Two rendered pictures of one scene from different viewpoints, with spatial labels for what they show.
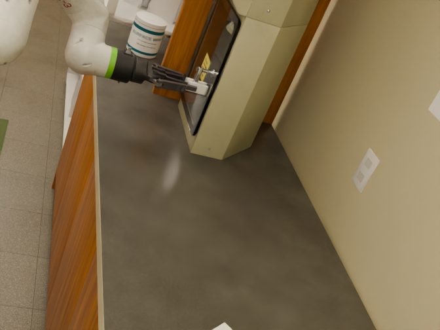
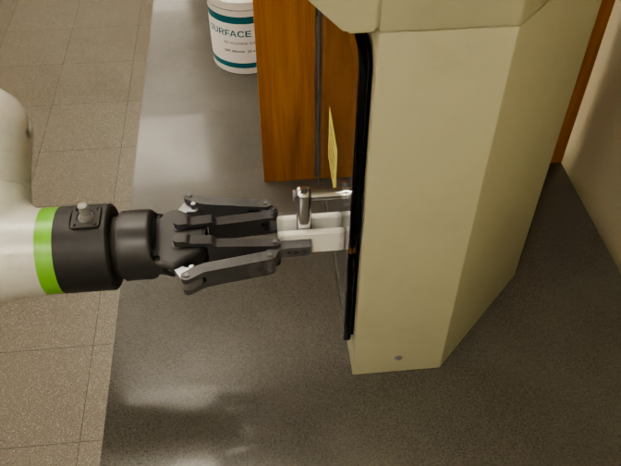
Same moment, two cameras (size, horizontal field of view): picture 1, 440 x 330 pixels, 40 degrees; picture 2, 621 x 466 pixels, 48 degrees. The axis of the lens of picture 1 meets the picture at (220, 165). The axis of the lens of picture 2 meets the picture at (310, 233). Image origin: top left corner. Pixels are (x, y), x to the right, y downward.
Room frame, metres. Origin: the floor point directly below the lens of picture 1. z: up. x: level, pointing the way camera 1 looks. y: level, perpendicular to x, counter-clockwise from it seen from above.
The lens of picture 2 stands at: (1.21, 0.01, 1.69)
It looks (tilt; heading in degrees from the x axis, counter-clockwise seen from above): 46 degrees down; 17
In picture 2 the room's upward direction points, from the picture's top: straight up
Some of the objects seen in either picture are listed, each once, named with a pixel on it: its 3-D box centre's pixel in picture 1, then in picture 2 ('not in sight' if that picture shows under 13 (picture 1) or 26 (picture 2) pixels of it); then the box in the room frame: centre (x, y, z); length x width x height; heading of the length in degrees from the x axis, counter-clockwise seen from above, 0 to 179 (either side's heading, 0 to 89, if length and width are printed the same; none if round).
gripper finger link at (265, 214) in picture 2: (167, 76); (227, 227); (1.70, 0.26, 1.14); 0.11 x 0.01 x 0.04; 119
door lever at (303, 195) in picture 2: (201, 80); (319, 217); (1.72, 0.16, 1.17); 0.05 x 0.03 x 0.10; 113
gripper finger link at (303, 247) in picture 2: (188, 88); (287, 254); (1.68, 0.18, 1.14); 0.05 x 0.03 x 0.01; 113
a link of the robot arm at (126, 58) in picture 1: (123, 65); (92, 245); (1.63, 0.38, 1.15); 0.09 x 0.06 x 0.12; 23
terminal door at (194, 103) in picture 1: (207, 61); (335, 135); (1.83, 0.17, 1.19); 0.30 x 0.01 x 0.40; 23
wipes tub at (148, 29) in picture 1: (146, 35); (244, 21); (2.33, 0.49, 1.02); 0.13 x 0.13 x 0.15
